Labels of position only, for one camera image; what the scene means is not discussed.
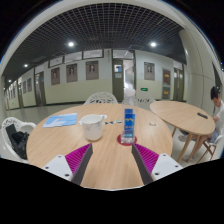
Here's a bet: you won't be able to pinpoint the dark wooden door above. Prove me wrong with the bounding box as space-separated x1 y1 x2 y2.
34 71 47 107
172 67 185 102

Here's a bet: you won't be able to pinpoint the clear blue-labelled water bottle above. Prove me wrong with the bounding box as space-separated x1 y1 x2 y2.
119 98 138 145

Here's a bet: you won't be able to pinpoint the framed wall portraits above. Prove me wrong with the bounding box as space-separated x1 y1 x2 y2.
8 60 156 101

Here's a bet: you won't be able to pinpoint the white lattice-back plastic chair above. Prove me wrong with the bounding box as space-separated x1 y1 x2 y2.
83 91 119 106
121 94 157 111

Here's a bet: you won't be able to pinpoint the black phone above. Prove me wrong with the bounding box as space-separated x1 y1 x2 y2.
196 112 209 120

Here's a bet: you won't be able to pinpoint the white ceramic mug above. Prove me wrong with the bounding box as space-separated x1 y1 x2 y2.
78 113 108 142

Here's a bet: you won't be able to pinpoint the blue and white booklet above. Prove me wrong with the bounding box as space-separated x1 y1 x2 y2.
42 112 78 129

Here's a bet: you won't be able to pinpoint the small dark paper cutouts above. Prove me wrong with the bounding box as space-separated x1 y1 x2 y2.
104 120 123 126

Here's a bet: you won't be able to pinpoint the black bag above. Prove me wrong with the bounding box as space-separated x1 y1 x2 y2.
5 123 30 160

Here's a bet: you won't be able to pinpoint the round ceiling lights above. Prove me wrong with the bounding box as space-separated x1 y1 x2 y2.
23 40 158 69

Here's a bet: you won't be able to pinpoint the white plastic armchair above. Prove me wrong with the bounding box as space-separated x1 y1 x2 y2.
0 116 37 164

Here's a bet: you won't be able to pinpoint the round wooden side table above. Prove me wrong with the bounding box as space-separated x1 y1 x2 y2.
149 100 217 164

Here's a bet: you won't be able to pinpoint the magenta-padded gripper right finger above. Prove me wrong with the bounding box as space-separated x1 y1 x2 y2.
130 143 184 186

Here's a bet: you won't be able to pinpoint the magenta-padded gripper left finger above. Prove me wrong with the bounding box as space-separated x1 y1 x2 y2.
41 143 94 186

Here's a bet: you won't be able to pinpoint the red notice board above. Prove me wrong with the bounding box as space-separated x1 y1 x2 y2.
161 68 172 100

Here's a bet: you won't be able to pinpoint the flat round red coaster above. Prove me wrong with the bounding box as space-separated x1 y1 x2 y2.
116 133 138 147

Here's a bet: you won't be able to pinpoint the person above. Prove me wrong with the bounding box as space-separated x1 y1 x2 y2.
178 85 224 155

